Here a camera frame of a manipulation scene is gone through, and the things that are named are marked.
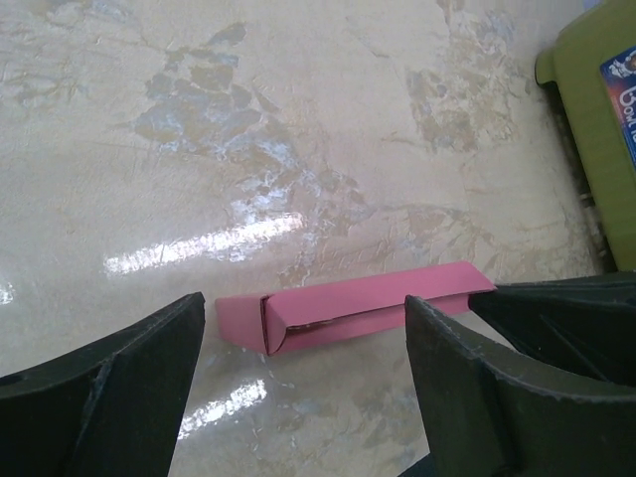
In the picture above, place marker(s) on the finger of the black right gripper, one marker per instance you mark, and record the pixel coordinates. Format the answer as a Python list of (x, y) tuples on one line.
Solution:
[(585, 326)]

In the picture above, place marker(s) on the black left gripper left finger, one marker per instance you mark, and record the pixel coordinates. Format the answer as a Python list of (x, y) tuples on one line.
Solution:
[(113, 407)]

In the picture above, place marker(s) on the green plastic bin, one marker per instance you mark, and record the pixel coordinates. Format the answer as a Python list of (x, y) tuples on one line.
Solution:
[(592, 64)]

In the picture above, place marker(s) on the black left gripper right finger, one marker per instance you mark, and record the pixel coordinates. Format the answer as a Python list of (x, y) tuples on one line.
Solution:
[(488, 410)]

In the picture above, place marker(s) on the pink paper box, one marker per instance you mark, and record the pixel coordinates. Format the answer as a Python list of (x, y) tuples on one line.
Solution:
[(298, 318)]

